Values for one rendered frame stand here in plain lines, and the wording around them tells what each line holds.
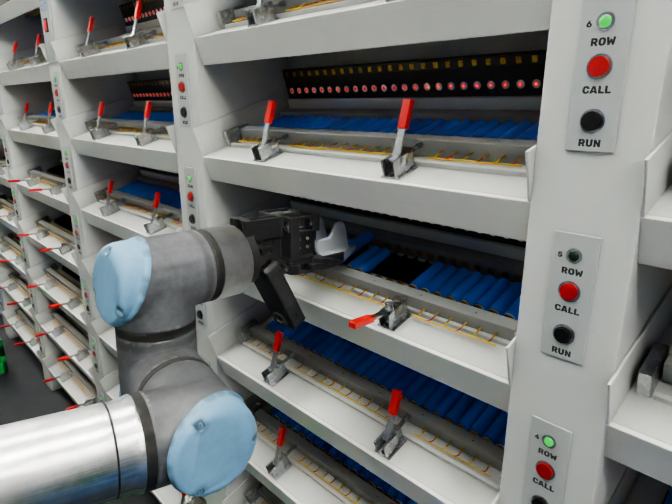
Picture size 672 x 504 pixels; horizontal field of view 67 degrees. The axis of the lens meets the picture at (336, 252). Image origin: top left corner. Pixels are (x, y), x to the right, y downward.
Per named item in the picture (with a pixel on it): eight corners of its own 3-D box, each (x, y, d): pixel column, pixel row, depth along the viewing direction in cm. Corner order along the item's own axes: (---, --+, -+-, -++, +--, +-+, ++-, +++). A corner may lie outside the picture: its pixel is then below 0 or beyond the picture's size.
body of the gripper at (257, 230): (325, 214, 71) (253, 224, 63) (323, 273, 73) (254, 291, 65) (289, 206, 76) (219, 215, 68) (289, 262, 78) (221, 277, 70)
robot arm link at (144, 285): (90, 319, 59) (81, 235, 57) (188, 295, 68) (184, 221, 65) (124, 345, 53) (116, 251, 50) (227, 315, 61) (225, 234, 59)
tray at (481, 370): (513, 415, 56) (507, 348, 51) (217, 281, 98) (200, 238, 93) (589, 314, 67) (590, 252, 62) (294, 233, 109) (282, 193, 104)
